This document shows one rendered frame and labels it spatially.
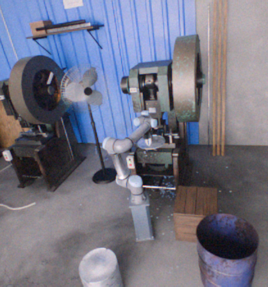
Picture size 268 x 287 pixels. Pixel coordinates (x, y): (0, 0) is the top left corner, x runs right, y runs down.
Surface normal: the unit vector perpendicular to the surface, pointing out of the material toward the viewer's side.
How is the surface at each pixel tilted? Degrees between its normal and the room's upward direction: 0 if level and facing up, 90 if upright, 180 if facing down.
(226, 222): 88
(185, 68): 65
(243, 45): 90
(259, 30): 90
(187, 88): 86
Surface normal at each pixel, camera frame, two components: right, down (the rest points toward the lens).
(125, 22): -0.30, 0.47
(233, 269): -0.06, 0.49
